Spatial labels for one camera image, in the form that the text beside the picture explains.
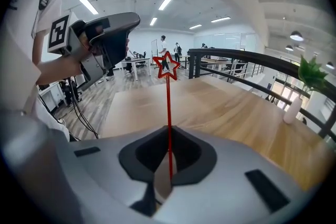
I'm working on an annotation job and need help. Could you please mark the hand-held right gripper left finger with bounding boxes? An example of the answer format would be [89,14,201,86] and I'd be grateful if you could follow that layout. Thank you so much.
[118,125,169,184]

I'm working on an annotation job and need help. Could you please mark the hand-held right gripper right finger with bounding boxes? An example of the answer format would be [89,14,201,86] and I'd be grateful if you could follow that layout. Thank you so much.
[170,125,218,187]

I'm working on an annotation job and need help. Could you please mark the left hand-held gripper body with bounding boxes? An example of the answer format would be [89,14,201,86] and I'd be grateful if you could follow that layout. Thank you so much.
[47,11,141,90]

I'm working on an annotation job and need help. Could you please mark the red star stick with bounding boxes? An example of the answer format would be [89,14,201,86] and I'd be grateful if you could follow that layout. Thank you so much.
[152,50,182,182]

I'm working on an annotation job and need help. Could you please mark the person's left forearm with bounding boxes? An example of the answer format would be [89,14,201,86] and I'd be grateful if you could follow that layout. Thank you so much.
[36,54,85,86]

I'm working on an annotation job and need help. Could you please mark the person's left hand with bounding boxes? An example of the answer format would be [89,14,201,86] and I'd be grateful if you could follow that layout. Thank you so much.
[80,33,106,61]

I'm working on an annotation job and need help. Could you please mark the white office desk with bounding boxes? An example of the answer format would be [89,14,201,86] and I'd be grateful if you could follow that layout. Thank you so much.
[120,57,152,81]

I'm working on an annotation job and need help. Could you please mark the standing whiteboard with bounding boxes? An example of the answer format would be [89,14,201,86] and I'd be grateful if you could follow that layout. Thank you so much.
[150,39,159,61]

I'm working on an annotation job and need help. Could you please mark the person's white shirt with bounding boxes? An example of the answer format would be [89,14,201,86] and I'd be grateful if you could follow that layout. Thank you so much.
[0,0,71,143]

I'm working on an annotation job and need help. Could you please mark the white vase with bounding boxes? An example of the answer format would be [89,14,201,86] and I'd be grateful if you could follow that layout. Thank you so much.
[283,95,303,125]

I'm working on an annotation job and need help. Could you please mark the black metal railing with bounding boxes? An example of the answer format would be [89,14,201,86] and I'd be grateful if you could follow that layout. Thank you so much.
[187,48,336,144]

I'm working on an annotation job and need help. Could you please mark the green plant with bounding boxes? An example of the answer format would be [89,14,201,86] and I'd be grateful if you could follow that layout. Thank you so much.
[297,55,329,95]

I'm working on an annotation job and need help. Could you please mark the black cables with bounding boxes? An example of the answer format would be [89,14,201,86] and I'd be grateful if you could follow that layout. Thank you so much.
[67,77,100,140]

